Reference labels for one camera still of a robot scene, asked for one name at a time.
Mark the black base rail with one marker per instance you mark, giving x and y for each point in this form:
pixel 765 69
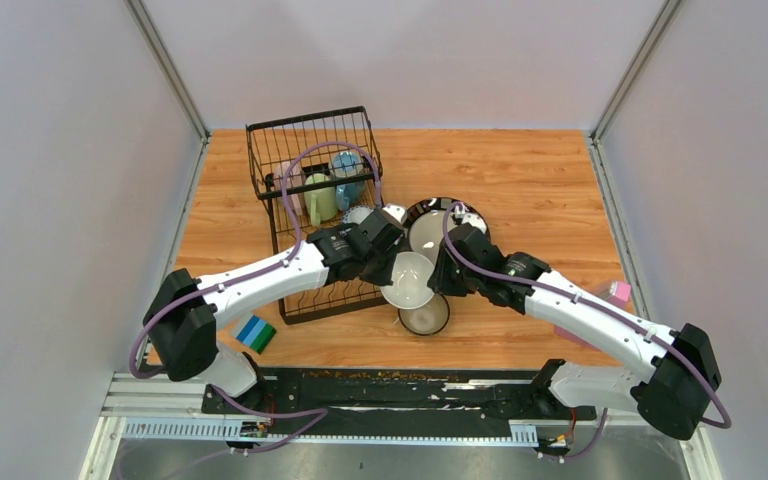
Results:
pixel 427 407

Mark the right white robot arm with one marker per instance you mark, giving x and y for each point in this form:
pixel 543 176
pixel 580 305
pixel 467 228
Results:
pixel 669 377

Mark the black rimmed white plate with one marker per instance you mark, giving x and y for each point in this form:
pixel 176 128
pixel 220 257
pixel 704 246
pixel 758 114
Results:
pixel 425 220

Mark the black wire dish rack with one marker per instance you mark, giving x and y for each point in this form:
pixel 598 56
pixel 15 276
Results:
pixel 311 141

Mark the pink ceramic mug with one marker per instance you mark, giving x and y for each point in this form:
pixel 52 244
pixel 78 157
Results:
pixel 294 178

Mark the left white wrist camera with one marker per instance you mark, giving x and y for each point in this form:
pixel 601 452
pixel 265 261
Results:
pixel 397 212

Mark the blue green striped sponge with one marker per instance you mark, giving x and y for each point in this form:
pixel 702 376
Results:
pixel 253 332

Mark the white black bowl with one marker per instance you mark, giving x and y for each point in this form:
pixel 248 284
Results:
pixel 356 214

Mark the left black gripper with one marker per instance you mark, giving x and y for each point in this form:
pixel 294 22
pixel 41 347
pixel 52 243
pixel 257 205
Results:
pixel 385 276

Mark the pink box with mirror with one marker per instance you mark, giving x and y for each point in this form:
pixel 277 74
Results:
pixel 616 293

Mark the blue butterfly mug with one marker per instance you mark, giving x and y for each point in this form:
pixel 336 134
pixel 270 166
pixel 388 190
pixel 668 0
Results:
pixel 345 167

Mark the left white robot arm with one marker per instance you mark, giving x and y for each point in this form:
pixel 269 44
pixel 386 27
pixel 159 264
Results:
pixel 187 312

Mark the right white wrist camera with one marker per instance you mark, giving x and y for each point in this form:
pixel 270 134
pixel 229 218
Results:
pixel 473 219

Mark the light green mug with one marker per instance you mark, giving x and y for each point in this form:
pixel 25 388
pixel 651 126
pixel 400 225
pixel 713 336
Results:
pixel 320 202

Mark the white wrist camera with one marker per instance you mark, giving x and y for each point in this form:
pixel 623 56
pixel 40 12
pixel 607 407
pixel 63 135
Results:
pixel 397 212
pixel 473 219

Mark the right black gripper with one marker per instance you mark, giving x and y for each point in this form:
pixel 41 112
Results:
pixel 440 280

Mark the white ribbed bowl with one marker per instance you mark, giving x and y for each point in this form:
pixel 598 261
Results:
pixel 408 289

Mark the dark brown speckled bowl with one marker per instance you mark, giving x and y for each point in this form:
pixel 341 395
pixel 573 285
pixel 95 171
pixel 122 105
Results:
pixel 427 320

